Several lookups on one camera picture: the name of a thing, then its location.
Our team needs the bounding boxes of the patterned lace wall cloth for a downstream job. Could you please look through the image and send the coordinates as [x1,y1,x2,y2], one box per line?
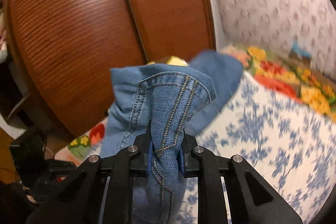
[212,0,335,77]

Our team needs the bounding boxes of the blue denim pants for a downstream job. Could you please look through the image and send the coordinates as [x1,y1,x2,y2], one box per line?
[100,51,243,223]

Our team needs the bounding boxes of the blue tissue box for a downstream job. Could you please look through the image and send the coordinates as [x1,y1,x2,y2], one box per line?
[289,41,311,65]

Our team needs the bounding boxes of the brown louvered wardrobe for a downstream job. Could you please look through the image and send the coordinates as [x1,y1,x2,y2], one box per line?
[3,0,215,136]

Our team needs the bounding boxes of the white blue floral sheet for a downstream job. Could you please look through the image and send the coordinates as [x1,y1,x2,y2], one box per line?
[185,73,335,223]

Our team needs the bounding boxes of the beige floral blanket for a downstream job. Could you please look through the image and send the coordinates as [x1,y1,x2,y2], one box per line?
[53,44,336,167]

